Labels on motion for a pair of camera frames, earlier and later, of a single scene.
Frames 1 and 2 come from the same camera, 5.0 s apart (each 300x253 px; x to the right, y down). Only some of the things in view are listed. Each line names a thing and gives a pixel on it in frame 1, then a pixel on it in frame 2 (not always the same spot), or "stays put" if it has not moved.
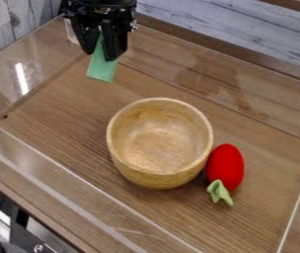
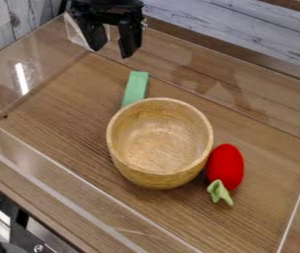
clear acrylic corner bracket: x=70 y=33 stays put
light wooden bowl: x=159 y=138 stays put
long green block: x=101 y=68 -> x=137 y=87
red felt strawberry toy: x=225 y=170 stays put
